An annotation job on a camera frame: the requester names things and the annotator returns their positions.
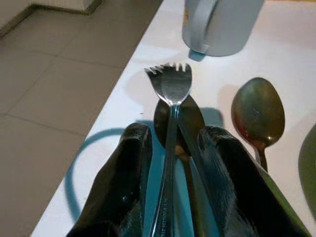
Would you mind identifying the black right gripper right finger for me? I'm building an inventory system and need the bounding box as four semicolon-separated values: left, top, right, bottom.
198;125;312;237

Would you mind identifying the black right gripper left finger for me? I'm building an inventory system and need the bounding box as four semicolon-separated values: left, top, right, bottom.
66;122;154;237

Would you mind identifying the green plate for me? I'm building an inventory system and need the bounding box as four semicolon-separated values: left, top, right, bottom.
297;123;316;219

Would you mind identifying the steel fork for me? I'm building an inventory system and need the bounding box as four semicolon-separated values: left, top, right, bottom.
144;65;177;237
160;62;215;237

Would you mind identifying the steel spoon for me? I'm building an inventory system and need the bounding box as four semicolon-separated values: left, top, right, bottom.
153;97;206;237

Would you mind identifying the white kitchen counter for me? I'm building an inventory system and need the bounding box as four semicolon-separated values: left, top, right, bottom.
32;0;316;237

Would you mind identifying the bronze spoon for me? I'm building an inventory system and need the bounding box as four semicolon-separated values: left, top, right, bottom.
231;77;286;173

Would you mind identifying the grey white mug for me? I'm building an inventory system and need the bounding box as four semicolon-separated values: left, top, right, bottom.
181;0;265;58

